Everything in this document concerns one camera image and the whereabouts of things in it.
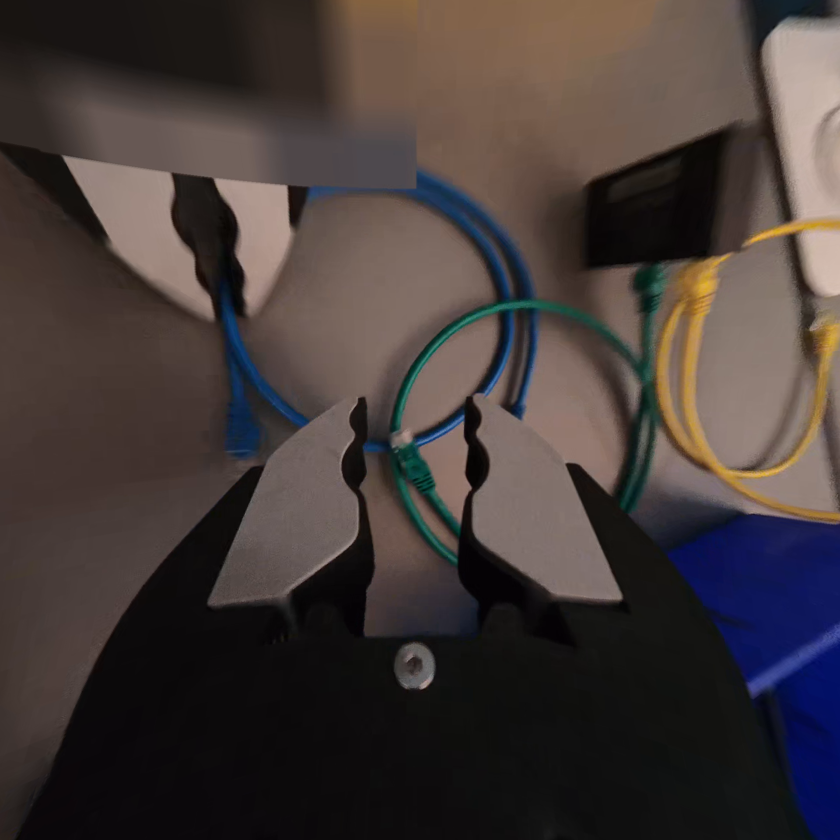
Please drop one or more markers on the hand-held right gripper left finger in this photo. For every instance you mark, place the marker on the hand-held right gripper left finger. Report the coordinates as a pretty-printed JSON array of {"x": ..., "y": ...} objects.
[{"x": 295, "y": 518}]

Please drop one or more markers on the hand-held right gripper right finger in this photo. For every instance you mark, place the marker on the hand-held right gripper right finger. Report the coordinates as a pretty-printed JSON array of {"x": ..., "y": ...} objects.
[{"x": 538, "y": 525}]

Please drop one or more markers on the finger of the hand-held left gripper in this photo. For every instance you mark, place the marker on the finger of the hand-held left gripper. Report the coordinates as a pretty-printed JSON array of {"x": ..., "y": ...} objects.
[
  {"x": 262, "y": 229},
  {"x": 138, "y": 223}
]

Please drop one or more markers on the black ethernet port block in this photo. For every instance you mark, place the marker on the black ethernet port block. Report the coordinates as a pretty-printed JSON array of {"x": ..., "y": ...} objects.
[{"x": 656, "y": 203}]

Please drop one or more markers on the blue plastic bin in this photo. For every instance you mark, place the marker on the blue plastic bin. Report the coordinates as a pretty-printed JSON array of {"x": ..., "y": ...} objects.
[{"x": 774, "y": 590}]

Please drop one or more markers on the white plastic box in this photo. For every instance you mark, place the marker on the white plastic box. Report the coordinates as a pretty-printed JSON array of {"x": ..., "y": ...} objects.
[{"x": 807, "y": 98}]

